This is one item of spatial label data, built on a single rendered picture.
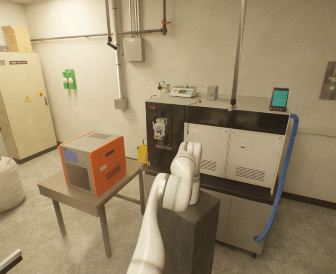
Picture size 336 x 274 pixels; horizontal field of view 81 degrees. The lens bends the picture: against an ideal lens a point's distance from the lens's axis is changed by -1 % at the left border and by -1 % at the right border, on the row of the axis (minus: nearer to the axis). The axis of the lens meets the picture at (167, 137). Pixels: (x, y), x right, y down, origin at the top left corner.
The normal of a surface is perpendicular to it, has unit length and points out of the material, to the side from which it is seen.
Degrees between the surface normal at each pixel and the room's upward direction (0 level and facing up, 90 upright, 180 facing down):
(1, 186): 90
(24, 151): 90
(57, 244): 0
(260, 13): 90
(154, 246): 28
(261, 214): 90
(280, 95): 80
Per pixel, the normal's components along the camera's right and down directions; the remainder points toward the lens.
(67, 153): -0.41, 0.33
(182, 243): -0.67, 0.26
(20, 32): 0.91, 0.24
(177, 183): 0.05, -0.76
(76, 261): 0.00, -0.93
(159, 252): 0.69, -0.57
